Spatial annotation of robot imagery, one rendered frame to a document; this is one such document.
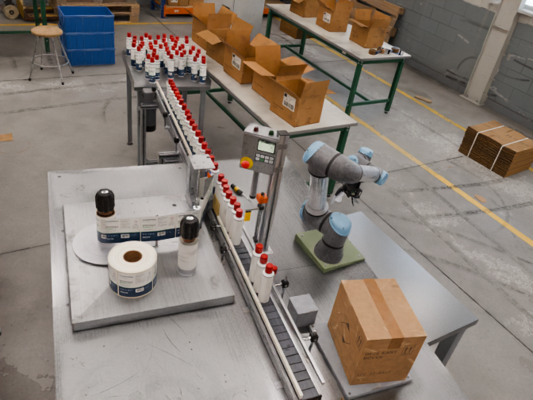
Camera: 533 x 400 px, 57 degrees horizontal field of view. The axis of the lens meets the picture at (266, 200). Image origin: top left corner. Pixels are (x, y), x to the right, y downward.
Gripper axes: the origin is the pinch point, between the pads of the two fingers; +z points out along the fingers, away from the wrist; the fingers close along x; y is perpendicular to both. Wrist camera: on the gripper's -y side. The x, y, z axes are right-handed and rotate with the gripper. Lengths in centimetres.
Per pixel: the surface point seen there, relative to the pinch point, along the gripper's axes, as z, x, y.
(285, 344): 24, -61, 72
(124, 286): 25, -119, 33
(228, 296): 25, -75, 42
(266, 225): 6, -50, 13
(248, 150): -31, -69, 8
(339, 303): 5, -41, 70
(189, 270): 22, -90, 26
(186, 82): 4, -39, -192
